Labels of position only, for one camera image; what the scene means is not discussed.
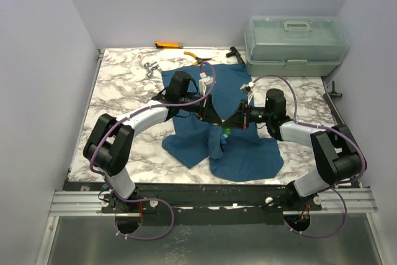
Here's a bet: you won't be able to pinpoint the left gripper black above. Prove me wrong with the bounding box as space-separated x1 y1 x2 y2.
179 92 222 124

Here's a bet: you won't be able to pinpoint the rainbow flower plush brooch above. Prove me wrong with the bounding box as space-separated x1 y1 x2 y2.
213 124 231 138

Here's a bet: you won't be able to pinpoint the blue t-shirt garment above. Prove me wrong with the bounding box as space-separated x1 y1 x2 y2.
162 64 283 182

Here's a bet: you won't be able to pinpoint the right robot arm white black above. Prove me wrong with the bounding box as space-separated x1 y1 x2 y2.
221 89 367 210

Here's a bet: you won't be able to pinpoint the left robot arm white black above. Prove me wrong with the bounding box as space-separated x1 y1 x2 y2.
83 71 221 212

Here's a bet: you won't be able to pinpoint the metal faucet fitting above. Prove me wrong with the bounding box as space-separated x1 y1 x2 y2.
143 63 163 78

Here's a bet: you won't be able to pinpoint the green plastic toolbox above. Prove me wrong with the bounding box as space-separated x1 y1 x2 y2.
244 16 348 77

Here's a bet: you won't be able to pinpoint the orange utility knife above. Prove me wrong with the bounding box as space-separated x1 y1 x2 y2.
155 41 183 49

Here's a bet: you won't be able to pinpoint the black clamp bar tool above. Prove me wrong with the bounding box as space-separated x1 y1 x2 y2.
323 80 346 125

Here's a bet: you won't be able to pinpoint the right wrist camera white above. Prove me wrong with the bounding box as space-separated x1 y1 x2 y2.
240 81 255 104

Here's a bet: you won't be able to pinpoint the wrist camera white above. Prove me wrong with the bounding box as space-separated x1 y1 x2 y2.
240 81 255 104
198 72 214 96

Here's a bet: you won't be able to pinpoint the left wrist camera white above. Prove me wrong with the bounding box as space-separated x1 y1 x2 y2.
198 72 214 96

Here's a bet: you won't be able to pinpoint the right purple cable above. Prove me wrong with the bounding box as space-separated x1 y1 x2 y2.
249 73 368 238

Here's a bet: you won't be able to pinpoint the purple cable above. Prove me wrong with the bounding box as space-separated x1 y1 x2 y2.
89 61 217 241
249 73 368 238

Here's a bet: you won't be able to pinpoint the yellow handled pliers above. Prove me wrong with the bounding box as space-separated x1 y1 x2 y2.
184 51 211 66

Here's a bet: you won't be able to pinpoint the black T-handle tool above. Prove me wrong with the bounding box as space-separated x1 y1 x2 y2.
226 47 245 64

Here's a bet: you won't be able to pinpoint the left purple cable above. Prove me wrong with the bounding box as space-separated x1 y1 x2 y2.
89 61 217 241

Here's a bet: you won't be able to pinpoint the aluminium rail frame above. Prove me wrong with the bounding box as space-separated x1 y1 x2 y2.
50 184 378 217

